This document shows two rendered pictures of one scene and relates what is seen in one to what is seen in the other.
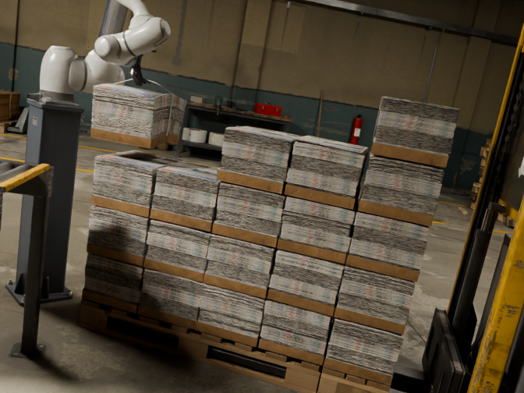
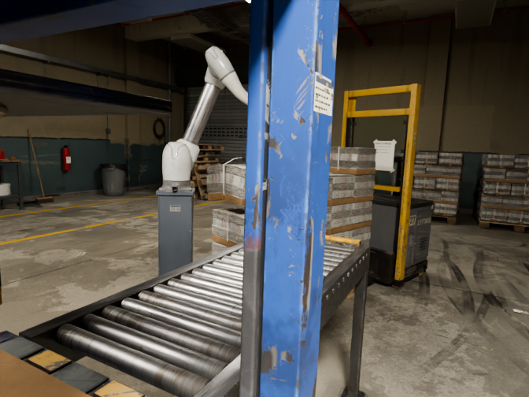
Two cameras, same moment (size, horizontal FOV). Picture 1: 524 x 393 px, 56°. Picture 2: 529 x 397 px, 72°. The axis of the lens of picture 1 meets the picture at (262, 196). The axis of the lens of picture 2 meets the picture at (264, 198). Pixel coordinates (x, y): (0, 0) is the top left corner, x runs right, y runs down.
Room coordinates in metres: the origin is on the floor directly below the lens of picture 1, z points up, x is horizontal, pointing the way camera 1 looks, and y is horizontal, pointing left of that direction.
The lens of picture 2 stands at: (0.78, 2.48, 1.26)
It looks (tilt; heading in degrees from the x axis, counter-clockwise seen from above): 8 degrees down; 306
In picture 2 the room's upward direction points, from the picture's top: 2 degrees clockwise
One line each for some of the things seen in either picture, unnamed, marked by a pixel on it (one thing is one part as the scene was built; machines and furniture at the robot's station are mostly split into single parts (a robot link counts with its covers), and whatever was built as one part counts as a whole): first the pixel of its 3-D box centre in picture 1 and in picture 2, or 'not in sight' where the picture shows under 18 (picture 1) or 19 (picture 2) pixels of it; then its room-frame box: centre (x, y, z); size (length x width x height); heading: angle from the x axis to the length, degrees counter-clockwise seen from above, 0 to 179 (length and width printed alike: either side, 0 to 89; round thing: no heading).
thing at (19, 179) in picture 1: (26, 176); (319, 236); (1.63, 0.80, 0.81); 0.43 x 0.03 x 0.02; 8
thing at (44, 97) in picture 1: (52, 97); (175, 185); (2.42, 1.09, 1.03); 0.22 x 0.18 x 0.06; 135
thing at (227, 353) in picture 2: not in sight; (167, 335); (1.48, 1.91, 0.77); 0.47 x 0.05 x 0.05; 8
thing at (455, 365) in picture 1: (440, 366); (362, 260); (2.01, -0.90, 0.20); 0.62 x 0.05 x 0.30; 168
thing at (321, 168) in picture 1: (328, 170); (325, 187); (2.14, -0.27, 0.95); 0.38 x 0.29 x 0.23; 167
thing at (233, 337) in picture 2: not in sight; (183, 324); (1.49, 1.85, 0.77); 0.47 x 0.05 x 0.05; 8
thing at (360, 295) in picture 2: not in sight; (357, 334); (1.39, 0.79, 0.34); 0.06 x 0.06 x 0.68; 8
